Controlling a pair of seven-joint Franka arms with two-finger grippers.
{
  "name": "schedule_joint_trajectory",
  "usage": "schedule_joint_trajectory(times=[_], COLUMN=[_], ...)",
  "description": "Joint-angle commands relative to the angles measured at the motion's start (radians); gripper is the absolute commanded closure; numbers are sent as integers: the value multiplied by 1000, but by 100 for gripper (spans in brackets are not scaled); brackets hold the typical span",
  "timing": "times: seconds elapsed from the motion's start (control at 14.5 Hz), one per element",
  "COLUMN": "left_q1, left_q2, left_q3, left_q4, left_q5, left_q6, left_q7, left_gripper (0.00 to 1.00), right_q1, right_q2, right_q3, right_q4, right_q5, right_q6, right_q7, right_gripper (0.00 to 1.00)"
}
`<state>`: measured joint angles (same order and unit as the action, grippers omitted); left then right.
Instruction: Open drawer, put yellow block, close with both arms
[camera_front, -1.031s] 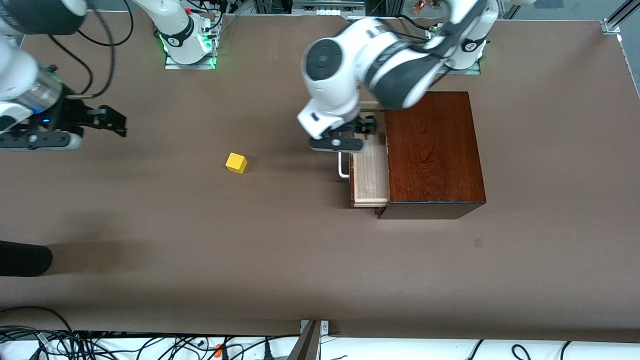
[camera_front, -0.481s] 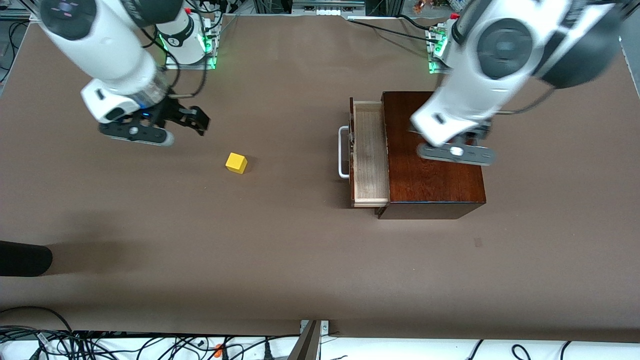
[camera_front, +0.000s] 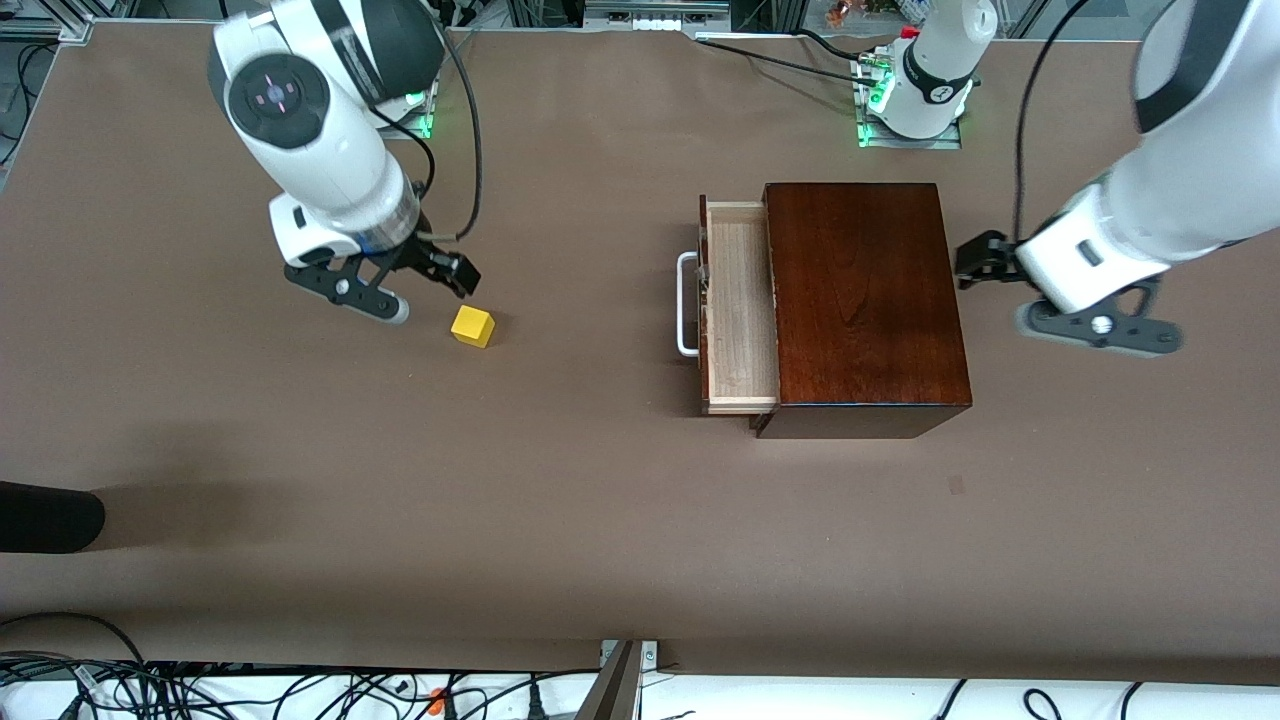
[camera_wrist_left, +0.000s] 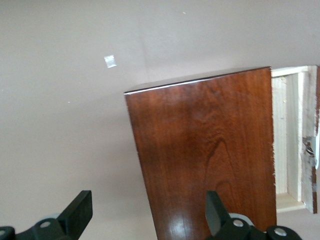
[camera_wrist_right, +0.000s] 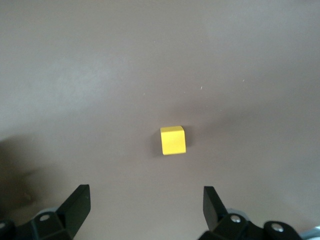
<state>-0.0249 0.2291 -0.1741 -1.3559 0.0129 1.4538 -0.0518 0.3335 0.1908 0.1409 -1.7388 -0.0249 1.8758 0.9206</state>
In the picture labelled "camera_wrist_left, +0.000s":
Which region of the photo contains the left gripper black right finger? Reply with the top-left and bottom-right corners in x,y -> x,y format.
205,190 -> 304,240

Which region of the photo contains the dark brown wooden cabinet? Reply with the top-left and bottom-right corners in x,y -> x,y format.
123,66 -> 278,240

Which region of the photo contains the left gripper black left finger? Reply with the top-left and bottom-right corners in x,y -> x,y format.
0,189 -> 94,240

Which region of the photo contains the small square tape patch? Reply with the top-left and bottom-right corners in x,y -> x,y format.
103,54 -> 118,69

